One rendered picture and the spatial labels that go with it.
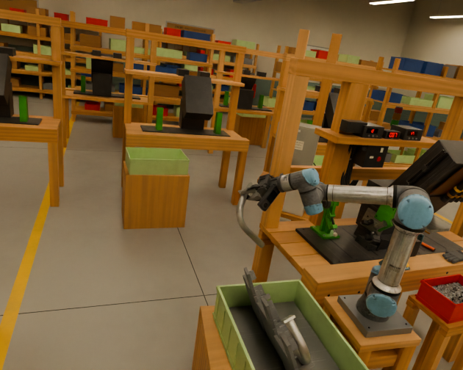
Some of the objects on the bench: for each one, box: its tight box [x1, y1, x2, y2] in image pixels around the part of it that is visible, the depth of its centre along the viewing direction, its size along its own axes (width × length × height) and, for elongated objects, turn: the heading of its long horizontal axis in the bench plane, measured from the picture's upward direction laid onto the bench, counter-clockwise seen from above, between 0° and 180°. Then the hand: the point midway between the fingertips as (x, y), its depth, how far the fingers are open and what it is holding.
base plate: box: [295, 225, 463, 265], centre depth 241 cm, size 42×110×2 cm, turn 91°
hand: (244, 196), depth 166 cm, fingers closed on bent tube, 3 cm apart
